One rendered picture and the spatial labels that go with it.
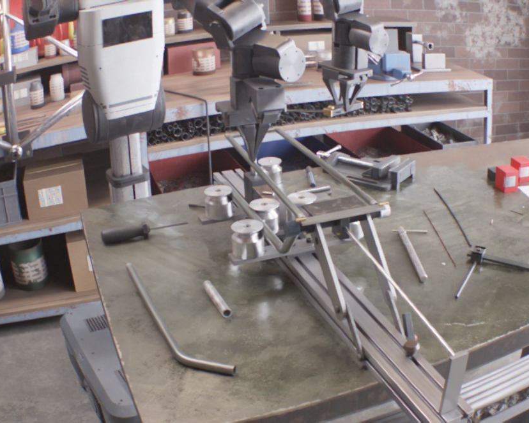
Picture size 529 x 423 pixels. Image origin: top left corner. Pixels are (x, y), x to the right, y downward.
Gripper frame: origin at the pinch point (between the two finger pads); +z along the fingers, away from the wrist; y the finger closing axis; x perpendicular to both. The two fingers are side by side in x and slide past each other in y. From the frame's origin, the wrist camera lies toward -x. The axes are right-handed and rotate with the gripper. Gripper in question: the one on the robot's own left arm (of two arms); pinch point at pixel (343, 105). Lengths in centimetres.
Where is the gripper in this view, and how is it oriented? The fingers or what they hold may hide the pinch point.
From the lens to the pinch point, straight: 143.2
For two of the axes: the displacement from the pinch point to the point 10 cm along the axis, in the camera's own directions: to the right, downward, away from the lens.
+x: -7.3, 3.1, -6.0
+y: -6.8, -3.6, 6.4
